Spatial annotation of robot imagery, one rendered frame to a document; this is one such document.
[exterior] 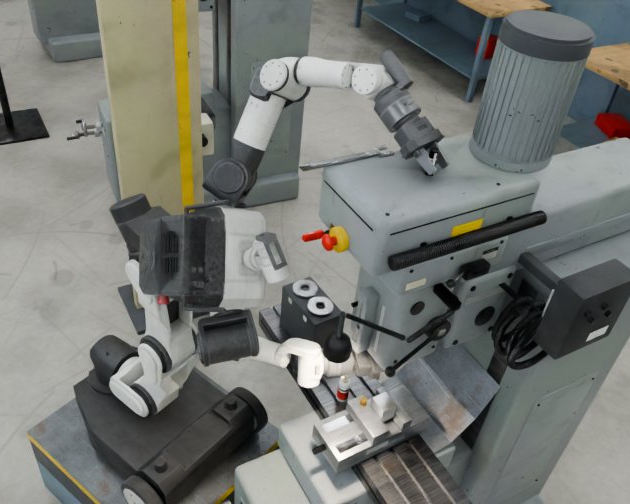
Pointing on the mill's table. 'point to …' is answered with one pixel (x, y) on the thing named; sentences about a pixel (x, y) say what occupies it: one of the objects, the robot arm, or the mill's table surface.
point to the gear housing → (441, 267)
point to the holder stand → (308, 311)
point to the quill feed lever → (422, 345)
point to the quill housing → (400, 319)
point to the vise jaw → (367, 420)
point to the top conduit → (465, 240)
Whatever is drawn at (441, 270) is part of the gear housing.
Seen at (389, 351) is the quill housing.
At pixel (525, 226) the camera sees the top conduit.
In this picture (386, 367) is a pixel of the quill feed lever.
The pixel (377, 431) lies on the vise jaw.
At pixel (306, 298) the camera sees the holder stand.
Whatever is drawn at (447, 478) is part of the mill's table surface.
